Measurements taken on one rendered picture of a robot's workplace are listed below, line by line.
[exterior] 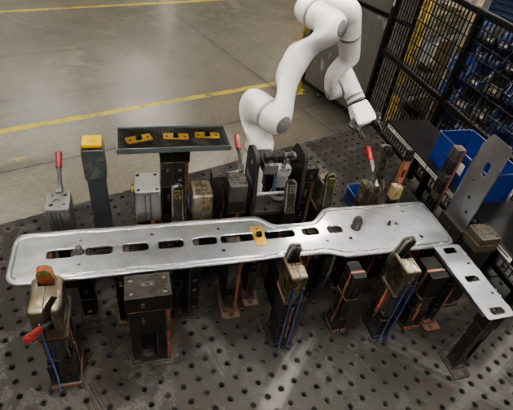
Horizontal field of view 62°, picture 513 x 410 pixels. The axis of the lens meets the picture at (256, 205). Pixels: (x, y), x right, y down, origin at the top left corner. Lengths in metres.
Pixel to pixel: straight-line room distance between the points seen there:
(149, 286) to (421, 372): 0.92
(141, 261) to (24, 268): 0.30
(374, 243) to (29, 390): 1.11
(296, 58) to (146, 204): 0.75
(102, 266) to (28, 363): 0.39
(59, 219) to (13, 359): 0.43
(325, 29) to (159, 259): 0.95
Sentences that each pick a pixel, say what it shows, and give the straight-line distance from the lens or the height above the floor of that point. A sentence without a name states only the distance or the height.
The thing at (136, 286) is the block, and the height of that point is 1.03.
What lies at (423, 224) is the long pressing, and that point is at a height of 1.00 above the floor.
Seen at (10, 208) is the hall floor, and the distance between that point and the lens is 3.12.
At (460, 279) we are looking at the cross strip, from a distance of 1.48.
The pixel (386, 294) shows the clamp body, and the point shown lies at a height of 0.89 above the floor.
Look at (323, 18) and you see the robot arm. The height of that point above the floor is 1.51.
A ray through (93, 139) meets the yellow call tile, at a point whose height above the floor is 1.16.
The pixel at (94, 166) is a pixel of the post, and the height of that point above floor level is 1.08.
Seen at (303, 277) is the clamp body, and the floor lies 1.04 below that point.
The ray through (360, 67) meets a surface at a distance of 3.99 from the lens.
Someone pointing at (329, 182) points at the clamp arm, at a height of 1.08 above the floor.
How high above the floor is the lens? 1.94
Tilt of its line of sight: 40 degrees down
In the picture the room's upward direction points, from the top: 9 degrees clockwise
